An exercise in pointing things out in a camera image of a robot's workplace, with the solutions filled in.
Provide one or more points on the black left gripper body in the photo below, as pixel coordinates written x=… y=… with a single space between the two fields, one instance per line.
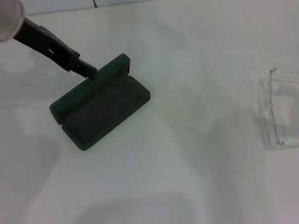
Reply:
x=43 y=43

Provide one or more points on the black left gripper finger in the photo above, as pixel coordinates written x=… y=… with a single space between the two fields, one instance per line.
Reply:
x=86 y=68

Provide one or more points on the green glasses case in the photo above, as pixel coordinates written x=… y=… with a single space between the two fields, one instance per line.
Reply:
x=110 y=112

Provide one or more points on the clear white glasses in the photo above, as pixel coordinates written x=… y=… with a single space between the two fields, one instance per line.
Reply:
x=275 y=127

